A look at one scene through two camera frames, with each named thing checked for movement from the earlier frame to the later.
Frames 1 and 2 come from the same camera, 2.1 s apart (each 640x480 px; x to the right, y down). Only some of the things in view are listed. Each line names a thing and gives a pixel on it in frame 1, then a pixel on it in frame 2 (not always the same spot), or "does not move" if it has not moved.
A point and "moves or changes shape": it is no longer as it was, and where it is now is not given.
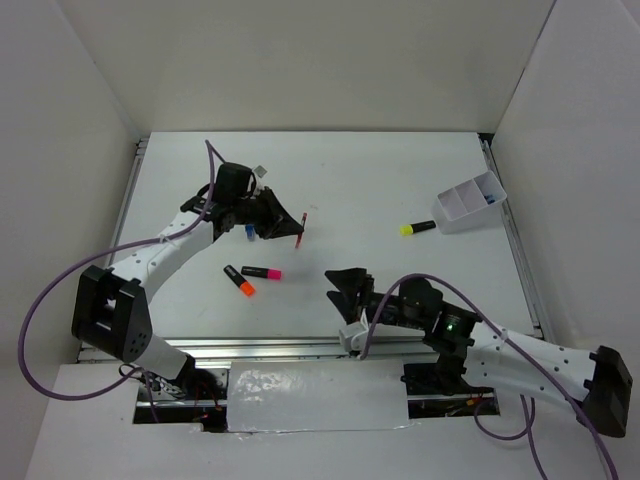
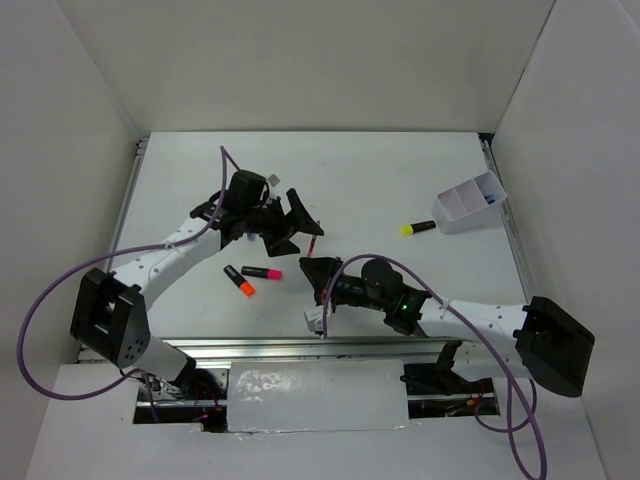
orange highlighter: (244, 285) does not move
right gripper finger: (350, 281) → (320, 269)
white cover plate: (339, 395) does not move
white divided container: (476, 204) does not move
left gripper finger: (272, 218) → (298, 219)
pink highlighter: (262, 272) does not move
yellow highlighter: (409, 229) does not move
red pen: (300, 234) moves or changes shape
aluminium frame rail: (302, 349) does not move
